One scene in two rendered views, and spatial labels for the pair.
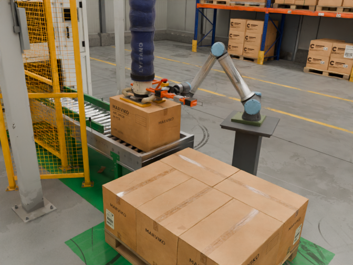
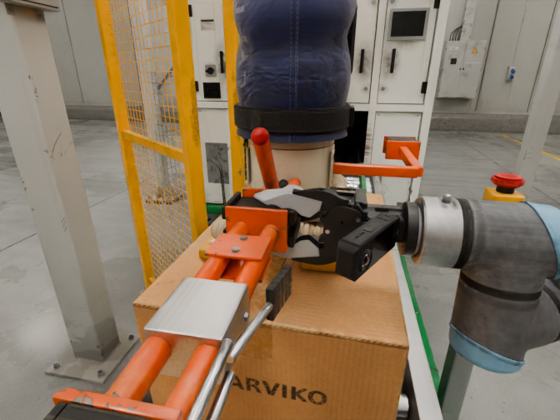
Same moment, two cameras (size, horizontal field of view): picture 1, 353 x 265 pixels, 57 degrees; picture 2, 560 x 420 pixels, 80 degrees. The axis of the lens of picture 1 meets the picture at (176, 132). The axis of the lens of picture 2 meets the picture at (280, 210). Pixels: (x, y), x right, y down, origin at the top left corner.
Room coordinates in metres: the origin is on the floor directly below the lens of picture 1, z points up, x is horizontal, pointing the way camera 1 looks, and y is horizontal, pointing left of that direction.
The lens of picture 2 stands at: (2.64, -0.23, 1.27)
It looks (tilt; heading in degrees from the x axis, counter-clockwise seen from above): 22 degrees down; 59
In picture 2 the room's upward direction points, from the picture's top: straight up
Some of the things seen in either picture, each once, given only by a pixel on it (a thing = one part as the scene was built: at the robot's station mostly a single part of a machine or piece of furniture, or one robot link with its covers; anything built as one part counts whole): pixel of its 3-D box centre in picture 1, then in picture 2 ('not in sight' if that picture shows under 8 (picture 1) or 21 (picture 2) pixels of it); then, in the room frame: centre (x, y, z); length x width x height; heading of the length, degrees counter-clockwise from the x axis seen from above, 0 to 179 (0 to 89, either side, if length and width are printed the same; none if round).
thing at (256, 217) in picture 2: (161, 92); (263, 217); (2.85, 0.15, 1.08); 0.10 x 0.08 x 0.06; 138
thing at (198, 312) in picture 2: (178, 99); (202, 325); (2.71, -0.01, 1.07); 0.07 x 0.07 x 0.04; 48
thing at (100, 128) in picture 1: (60, 110); not in sight; (3.61, 1.37, 0.60); 1.60 x 0.10 x 0.09; 47
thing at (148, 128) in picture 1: (144, 120); (294, 305); (3.02, 0.32, 0.75); 0.60 x 0.40 x 0.40; 46
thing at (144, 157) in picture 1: (168, 146); not in sight; (2.77, 0.07, 0.58); 0.70 x 0.03 x 0.06; 137
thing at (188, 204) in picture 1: (201, 213); not in sight; (2.10, -0.22, 0.34); 1.20 x 1.00 x 0.40; 47
